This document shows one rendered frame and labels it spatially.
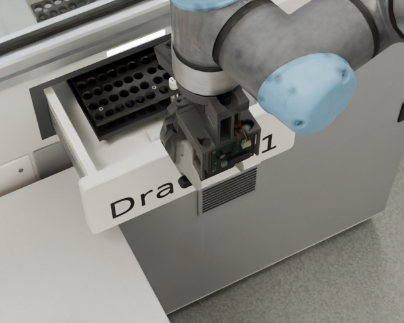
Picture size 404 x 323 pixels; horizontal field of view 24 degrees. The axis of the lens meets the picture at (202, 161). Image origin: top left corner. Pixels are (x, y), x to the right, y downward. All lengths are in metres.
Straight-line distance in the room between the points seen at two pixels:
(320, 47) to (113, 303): 0.52
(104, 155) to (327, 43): 0.48
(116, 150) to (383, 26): 0.49
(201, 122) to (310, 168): 0.74
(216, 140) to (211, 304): 1.09
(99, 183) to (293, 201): 0.76
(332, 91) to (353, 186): 1.10
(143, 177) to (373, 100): 0.63
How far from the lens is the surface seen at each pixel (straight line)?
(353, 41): 0.82
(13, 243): 1.25
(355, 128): 1.68
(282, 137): 1.21
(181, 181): 1.10
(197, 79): 0.90
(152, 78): 1.20
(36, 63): 1.14
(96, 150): 1.22
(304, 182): 1.75
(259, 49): 0.80
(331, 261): 2.09
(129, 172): 1.09
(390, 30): 0.85
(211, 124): 0.95
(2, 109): 1.19
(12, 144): 1.25
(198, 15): 0.83
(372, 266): 2.10
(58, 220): 1.26
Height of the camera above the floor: 1.85
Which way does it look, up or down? 57 degrees down
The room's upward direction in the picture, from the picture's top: straight up
